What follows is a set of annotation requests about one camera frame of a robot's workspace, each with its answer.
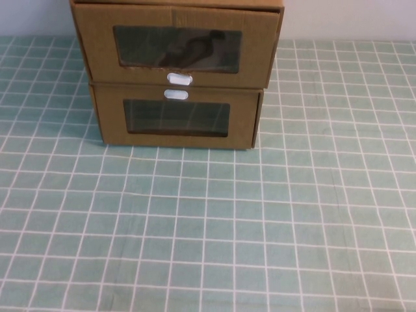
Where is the green checked tablecloth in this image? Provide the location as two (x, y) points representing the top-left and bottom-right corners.
(0, 34), (416, 312)

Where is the cardboard shoe box outer sleeve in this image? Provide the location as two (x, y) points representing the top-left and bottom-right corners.
(69, 0), (285, 90)

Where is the cardboard drawer with window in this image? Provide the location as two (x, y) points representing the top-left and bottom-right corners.
(71, 2), (281, 89)

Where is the white plastic drawer handle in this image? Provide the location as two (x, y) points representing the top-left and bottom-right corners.
(166, 72), (193, 86)
(164, 89), (190, 101)

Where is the cardboard shoe box with window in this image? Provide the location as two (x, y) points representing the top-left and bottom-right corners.
(89, 80), (263, 151)

